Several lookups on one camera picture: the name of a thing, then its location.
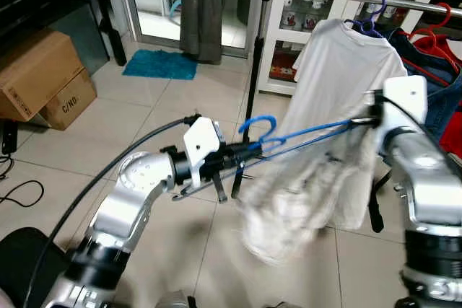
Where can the blue plastic hanger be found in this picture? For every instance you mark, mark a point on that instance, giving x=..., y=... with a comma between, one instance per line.
x=258, y=118

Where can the cream jeans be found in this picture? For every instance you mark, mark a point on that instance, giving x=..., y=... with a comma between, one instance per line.
x=289, y=207

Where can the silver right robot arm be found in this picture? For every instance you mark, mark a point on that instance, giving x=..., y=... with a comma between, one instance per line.
x=426, y=178

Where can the red plastic hanger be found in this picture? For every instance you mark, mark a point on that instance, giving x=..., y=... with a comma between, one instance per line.
x=435, y=28

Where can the purple plastic hanger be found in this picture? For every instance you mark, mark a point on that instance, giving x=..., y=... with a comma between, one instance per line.
x=382, y=5

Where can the white t-shirt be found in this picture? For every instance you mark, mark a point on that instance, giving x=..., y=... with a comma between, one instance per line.
x=346, y=77

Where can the blue denim garment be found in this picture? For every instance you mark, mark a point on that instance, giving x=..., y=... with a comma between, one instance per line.
x=433, y=84

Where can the black chrome clothes rack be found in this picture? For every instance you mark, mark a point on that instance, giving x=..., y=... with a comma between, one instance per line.
x=256, y=55

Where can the teal floor mat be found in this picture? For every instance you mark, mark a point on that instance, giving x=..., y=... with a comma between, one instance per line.
x=159, y=65

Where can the grey curtain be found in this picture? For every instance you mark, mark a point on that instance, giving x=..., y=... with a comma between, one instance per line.
x=202, y=12

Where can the small printed cardboard box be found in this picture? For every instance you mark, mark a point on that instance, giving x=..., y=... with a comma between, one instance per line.
x=72, y=106

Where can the grey panel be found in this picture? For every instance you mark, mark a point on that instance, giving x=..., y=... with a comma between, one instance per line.
x=86, y=30

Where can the large plain cardboard box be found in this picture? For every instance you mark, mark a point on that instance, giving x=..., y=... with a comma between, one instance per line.
x=36, y=70

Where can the black power adapter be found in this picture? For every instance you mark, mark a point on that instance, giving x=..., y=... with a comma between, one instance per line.
x=7, y=136

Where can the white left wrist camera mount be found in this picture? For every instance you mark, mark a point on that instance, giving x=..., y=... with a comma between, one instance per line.
x=201, y=142

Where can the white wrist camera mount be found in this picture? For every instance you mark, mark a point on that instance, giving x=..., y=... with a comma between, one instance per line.
x=201, y=142
x=404, y=99

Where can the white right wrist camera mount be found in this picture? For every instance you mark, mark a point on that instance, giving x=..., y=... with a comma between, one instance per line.
x=404, y=99

